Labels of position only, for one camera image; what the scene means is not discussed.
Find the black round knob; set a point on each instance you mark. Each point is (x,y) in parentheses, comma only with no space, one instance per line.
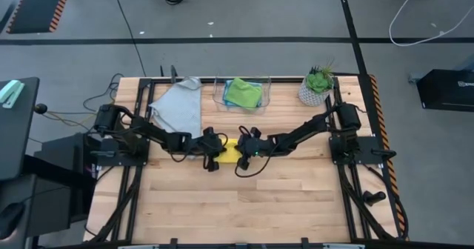
(41,109)

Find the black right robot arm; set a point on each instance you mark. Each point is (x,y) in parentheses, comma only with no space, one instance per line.
(307,128)

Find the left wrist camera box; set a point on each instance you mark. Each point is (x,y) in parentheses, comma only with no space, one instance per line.
(218,144)

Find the yellow microfiber towel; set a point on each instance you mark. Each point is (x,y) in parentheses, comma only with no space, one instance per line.
(229,152)

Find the grey microfiber towel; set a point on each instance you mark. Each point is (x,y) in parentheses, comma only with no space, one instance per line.
(179,108)

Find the black aluminium table frame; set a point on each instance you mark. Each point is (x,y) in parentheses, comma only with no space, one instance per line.
(285,80)

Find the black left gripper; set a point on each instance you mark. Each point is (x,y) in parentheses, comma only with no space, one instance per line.
(205,147)

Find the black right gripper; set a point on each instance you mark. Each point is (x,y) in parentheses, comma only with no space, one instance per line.
(255,147)

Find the black equipment case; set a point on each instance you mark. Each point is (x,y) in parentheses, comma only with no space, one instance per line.
(448,93)

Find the blue microfiber towel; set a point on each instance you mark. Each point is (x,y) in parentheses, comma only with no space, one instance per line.
(258,83)

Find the orange black hazard tape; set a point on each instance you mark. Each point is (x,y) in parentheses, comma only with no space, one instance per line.
(373,89)

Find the succulent in white patterned pot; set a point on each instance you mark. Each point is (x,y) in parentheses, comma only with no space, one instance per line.
(316,84)

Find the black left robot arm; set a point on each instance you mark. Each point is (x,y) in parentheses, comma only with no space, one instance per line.
(155,134)

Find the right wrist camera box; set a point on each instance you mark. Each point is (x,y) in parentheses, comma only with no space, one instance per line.
(246,139)

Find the clear plastic bin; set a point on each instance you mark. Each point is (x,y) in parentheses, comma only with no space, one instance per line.
(217,93)

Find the black clamp posts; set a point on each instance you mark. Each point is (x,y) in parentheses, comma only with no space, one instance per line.
(173,73)

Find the mint green stapler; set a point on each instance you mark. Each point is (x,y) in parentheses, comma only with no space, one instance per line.
(11,93)

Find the green microfiber towel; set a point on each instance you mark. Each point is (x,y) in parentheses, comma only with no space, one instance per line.
(242,93)

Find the black control box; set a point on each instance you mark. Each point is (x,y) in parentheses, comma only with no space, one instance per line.
(55,156)

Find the black side desk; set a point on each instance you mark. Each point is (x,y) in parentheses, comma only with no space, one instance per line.
(15,138)

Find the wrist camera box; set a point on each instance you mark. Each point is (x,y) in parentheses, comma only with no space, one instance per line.
(246,139)
(218,144)

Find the black mouse with blue light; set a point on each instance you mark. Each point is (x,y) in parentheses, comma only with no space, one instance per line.
(11,215)

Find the black mat with orange stripes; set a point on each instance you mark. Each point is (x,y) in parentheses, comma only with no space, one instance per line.
(37,4)

